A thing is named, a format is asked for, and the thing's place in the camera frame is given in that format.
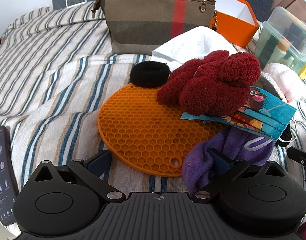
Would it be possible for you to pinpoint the purple plush cloth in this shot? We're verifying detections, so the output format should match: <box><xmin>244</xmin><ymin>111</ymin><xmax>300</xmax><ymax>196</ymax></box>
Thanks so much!
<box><xmin>182</xmin><ymin>126</ymin><xmax>275</xmax><ymax>195</ymax></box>

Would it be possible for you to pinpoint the blue printed face mask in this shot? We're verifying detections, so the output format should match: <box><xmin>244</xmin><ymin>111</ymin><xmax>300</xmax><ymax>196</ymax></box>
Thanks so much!
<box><xmin>181</xmin><ymin>86</ymin><xmax>296</xmax><ymax>141</ymax></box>

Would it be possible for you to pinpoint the pink fluffy cloth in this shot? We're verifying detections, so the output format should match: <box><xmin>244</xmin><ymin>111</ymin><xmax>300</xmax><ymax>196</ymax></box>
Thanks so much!
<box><xmin>263</xmin><ymin>63</ymin><xmax>306</xmax><ymax>103</ymax></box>

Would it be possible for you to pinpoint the dark red plush toy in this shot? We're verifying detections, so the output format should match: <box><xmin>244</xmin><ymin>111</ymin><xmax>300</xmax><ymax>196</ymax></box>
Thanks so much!
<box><xmin>157</xmin><ymin>50</ymin><xmax>261</xmax><ymax>116</ymax></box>

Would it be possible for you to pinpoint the white cloth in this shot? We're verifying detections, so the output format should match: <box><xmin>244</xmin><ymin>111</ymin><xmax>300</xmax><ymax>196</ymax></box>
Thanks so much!
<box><xmin>150</xmin><ymin>26</ymin><xmax>237</xmax><ymax>71</ymax></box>

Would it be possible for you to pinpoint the orange silicone honeycomb mat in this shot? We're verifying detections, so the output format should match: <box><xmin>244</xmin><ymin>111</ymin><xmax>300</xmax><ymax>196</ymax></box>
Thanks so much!
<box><xmin>97</xmin><ymin>84</ymin><xmax>224</xmax><ymax>177</ymax></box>

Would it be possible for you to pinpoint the black smartphone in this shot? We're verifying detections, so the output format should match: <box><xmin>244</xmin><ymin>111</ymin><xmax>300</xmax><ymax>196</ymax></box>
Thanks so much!
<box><xmin>0</xmin><ymin>126</ymin><xmax>19</xmax><ymax>226</ymax></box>

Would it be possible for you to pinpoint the striped bed cover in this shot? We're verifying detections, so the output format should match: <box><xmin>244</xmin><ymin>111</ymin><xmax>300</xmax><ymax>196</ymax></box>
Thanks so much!
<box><xmin>0</xmin><ymin>0</ymin><xmax>306</xmax><ymax>193</ymax></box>

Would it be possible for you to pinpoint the black fluffy scrunchie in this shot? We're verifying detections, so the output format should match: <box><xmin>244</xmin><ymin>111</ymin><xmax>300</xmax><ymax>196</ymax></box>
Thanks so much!
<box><xmin>129</xmin><ymin>61</ymin><xmax>170</xmax><ymax>88</ymax></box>

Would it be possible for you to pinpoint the clear plastic storage container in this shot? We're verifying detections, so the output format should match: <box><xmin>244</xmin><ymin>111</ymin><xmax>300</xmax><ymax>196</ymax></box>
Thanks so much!
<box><xmin>254</xmin><ymin>7</ymin><xmax>306</xmax><ymax>79</ymax></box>

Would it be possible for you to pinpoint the brown striped zip pouch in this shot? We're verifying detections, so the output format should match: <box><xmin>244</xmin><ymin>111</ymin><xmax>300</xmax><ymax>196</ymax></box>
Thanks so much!
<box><xmin>91</xmin><ymin>0</ymin><xmax>216</xmax><ymax>55</ymax></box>

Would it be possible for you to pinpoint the orange cardboard box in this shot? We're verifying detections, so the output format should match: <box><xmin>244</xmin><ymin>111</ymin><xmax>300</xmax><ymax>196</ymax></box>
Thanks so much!
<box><xmin>215</xmin><ymin>0</ymin><xmax>258</xmax><ymax>48</ymax></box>

